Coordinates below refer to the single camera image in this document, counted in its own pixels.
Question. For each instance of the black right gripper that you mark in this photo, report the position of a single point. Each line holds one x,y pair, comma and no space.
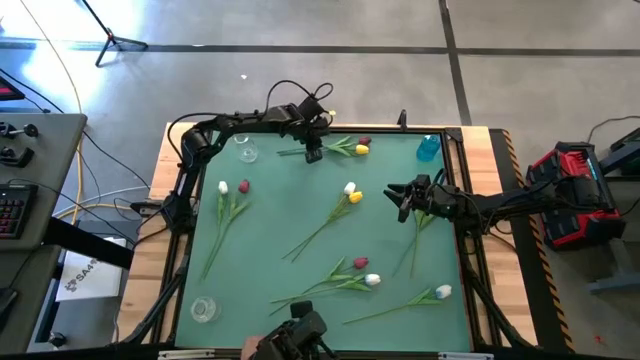
435,200

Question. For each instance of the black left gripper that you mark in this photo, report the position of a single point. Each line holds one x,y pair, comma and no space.
300,120

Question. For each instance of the white artificial tulip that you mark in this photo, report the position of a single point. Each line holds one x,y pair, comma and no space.
349,188
372,279
223,187
443,291

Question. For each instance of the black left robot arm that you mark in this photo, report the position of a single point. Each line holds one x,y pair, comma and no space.
192,145

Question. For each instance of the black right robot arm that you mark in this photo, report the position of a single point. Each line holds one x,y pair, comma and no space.
515,200

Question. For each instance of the blue glass vase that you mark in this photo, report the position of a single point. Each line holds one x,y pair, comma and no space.
428,148

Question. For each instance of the tall clear glass vase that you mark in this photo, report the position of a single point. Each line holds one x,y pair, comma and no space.
247,149

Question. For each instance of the round clear glass vase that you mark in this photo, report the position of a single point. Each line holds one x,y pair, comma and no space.
205,309

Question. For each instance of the green table mat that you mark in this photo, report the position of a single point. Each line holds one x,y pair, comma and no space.
260,225

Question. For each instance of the red and black tool case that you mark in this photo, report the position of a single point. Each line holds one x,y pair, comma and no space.
541,169

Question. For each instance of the black handheld device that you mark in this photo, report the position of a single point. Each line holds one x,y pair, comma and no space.
300,330

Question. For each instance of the white label plate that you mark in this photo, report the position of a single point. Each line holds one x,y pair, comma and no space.
465,356
185,354

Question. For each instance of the black yellow hazard strip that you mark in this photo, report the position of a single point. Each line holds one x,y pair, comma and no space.
547,300

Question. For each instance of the person's hand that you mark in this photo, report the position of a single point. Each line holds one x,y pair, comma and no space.
248,346

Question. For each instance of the dark equipment box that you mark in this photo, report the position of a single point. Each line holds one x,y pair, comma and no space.
627,150

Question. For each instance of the blue-grey stand base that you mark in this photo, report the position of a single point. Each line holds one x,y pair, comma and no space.
622,277

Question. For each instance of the black tripod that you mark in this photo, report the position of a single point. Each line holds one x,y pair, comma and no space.
111,39

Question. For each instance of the wooden table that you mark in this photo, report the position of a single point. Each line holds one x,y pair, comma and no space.
145,280

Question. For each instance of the black desk bar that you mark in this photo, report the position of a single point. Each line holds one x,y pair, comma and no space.
95,247

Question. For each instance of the grey desk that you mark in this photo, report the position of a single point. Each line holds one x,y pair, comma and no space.
55,150

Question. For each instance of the white printed paper sign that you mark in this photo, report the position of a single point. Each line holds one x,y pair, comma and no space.
95,280

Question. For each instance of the black knobbed lever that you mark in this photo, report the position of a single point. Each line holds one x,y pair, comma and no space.
20,131

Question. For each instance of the black desk clamp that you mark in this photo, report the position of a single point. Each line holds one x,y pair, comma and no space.
15,157

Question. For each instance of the dark screen with red glow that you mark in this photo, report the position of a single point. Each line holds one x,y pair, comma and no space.
7,92

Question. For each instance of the black keyboard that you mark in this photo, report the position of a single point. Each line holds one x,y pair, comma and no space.
15,210

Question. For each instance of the small black knob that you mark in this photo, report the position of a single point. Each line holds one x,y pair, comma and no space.
57,340

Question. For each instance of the black metal table frame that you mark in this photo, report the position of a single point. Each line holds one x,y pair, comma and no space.
380,129

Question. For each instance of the small black clamp post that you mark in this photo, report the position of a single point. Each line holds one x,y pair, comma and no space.
402,120

